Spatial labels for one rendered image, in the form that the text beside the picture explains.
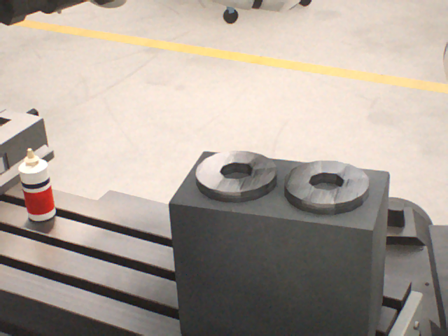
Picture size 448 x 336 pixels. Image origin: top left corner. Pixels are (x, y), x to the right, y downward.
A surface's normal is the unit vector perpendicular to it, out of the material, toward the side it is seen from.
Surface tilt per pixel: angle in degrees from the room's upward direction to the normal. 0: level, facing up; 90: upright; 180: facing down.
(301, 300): 90
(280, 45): 0
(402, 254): 0
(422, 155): 0
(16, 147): 90
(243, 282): 90
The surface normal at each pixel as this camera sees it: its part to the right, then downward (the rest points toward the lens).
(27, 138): 0.87, 0.22
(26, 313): -0.47, 0.47
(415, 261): -0.05, -0.86
